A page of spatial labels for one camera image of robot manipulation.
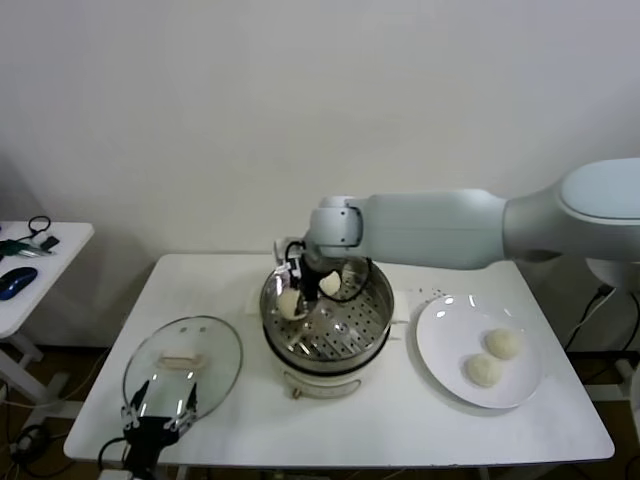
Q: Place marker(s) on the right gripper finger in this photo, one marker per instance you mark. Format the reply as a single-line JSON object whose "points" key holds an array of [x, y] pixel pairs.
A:
{"points": [[292, 281], [311, 311]]}

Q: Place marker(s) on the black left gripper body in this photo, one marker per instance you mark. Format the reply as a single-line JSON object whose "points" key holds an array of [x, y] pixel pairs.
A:
{"points": [[150, 429]]}

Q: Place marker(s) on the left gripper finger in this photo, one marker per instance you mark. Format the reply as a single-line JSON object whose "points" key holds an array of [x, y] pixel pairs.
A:
{"points": [[188, 406], [135, 407]]}

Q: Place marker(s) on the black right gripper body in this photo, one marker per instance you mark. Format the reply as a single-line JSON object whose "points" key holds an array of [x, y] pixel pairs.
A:
{"points": [[310, 277]]}

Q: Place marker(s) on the white steamed baozi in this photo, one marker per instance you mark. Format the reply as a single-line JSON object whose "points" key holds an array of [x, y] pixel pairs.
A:
{"points": [[331, 286], [290, 306], [502, 344], [483, 371]]}

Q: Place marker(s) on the glass pot lid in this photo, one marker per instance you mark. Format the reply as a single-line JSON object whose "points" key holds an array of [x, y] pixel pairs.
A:
{"points": [[200, 360]]}

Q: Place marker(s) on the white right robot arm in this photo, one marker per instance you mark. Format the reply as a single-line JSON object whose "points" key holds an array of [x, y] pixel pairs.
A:
{"points": [[425, 230]]}

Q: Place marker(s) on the stainless steel steamer basket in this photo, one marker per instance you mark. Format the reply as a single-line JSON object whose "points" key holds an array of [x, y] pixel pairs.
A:
{"points": [[360, 320]]}

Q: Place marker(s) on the white plastic box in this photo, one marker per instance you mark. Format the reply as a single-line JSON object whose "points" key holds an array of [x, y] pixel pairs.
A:
{"points": [[115, 475]]}

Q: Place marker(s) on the white round plate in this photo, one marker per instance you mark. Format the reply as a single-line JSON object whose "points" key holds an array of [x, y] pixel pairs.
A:
{"points": [[450, 320]]}

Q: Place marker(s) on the white side table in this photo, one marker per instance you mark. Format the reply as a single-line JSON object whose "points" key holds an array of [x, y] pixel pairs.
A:
{"points": [[50, 280]]}

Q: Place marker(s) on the blue computer mouse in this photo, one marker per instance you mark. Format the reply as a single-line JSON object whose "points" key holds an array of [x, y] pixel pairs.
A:
{"points": [[15, 281]]}

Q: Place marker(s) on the small black clip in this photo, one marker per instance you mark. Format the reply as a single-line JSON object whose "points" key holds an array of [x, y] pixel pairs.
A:
{"points": [[50, 243]]}

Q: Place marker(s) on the green hand tool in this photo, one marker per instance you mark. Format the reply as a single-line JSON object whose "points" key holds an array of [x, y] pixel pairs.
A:
{"points": [[12, 246]]}

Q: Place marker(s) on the black power adapter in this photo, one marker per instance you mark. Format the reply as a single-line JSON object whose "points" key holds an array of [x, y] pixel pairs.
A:
{"points": [[606, 291]]}

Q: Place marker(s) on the white furniture foot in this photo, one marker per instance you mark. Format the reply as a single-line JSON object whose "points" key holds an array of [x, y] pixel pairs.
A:
{"points": [[626, 372]]}

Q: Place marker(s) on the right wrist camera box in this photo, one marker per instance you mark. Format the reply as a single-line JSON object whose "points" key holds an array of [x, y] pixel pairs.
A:
{"points": [[285, 255]]}

